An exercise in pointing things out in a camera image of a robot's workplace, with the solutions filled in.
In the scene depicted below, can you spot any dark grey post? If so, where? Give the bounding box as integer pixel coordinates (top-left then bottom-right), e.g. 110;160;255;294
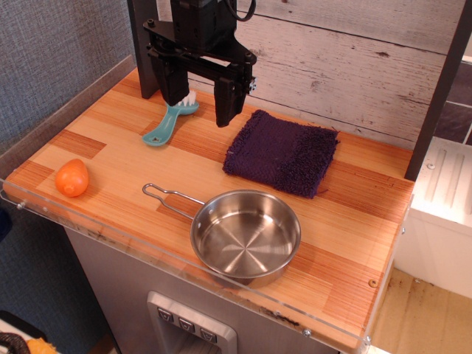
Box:
127;0;159;99
404;0;471;181

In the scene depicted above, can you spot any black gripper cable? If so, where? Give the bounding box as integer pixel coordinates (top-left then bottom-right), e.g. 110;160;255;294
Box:
225;0;257;22

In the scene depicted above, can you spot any purple folded towel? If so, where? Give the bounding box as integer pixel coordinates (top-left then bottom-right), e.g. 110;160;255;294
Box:
223;110;339;198

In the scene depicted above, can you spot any clear acrylic edge guard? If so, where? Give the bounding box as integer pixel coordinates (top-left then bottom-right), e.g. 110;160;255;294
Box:
4;169;414;353

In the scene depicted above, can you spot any grey toy fridge cabinet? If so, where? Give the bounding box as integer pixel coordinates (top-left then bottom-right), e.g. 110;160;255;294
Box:
66;230;335;353

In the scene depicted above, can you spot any stainless steel pot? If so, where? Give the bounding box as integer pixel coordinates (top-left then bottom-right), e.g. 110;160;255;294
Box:
142;183;302;288

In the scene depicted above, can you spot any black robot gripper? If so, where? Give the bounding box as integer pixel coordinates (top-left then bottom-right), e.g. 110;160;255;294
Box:
144;1;257;128

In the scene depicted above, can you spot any dark grey right post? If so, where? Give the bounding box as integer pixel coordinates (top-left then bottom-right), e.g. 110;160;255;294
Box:
404;0;471;181

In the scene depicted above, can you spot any orange object bottom corner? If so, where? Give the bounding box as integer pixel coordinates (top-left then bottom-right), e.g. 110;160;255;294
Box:
27;338;58;354

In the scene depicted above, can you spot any orange plastic toy fruit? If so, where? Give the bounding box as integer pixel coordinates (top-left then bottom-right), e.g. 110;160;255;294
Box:
55;159;89;198

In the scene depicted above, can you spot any silver dispenser panel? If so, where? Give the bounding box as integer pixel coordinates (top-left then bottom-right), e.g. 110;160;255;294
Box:
147;291;238;353

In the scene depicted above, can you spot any dark grey left post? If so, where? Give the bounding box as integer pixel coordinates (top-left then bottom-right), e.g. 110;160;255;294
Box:
127;0;159;99

